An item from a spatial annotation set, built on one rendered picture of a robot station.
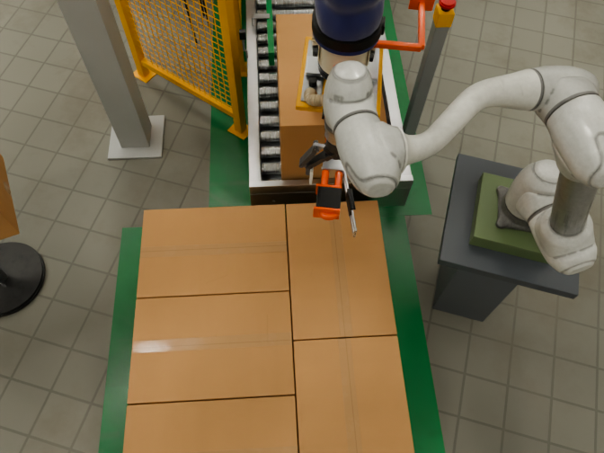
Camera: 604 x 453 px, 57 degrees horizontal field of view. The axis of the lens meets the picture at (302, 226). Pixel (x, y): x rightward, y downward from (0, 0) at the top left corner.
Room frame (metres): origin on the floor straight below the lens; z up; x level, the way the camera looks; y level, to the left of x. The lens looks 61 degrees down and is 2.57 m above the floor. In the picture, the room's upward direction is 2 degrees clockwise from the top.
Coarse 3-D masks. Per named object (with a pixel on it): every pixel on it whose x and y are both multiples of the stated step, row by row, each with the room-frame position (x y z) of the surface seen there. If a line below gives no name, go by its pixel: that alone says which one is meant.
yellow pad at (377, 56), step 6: (372, 54) 1.48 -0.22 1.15; (378, 54) 1.51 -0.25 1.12; (372, 60) 1.47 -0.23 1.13; (378, 60) 1.48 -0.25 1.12; (378, 66) 1.46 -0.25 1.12; (378, 72) 1.43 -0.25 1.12; (378, 78) 1.40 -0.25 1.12; (378, 84) 1.37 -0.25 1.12; (378, 90) 1.34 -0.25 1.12; (378, 96) 1.32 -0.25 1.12; (378, 102) 1.29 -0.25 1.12; (378, 108) 1.26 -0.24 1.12; (378, 114) 1.24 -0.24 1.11
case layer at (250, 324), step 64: (192, 256) 0.94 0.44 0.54; (256, 256) 0.95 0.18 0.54; (320, 256) 0.97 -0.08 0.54; (384, 256) 0.98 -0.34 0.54; (192, 320) 0.68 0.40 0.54; (256, 320) 0.69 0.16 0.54; (320, 320) 0.70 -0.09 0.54; (384, 320) 0.71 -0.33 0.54; (192, 384) 0.44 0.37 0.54; (256, 384) 0.45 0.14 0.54; (320, 384) 0.46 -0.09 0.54; (384, 384) 0.47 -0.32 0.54; (128, 448) 0.21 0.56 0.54; (192, 448) 0.22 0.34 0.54; (256, 448) 0.23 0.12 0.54; (320, 448) 0.24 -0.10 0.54; (384, 448) 0.25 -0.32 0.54
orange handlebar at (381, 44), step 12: (420, 12) 1.60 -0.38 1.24; (420, 24) 1.54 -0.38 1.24; (420, 36) 1.48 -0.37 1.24; (384, 48) 1.44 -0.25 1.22; (396, 48) 1.43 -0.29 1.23; (408, 48) 1.43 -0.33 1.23; (420, 48) 1.43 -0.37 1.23; (324, 180) 0.88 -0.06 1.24; (336, 180) 0.88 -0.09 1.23; (324, 216) 0.76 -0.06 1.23; (336, 216) 0.77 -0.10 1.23
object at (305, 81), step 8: (304, 48) 1.53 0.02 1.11; (312, 48) 1.53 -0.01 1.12; (304, 56) 1.49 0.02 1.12; (312, 56) 1.49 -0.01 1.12; (304, 64) 1.45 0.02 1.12; (304, 72) 1.41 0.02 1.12; (304, 80) 1.37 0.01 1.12; (312, 80) 1.35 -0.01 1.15; (320, 80) 1.37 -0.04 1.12; (304, 88) 1.33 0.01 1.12; (320, 88) 1.34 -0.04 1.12; (296, 104) 1.26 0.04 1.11; (304, 104) 1.27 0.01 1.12
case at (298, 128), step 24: (288, 24) 1.84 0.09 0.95; (288, 48) 1.70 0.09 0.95; (288, 72) 1.57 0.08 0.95; (288, 96) 1.45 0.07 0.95; (288, 120) 1.33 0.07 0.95; (312, 120) 1.33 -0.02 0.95; (384, 120) 1.35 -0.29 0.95; (288, 144) 1.30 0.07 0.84; (312, 144) 1.31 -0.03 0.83; (288, 168) 1.30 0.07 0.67
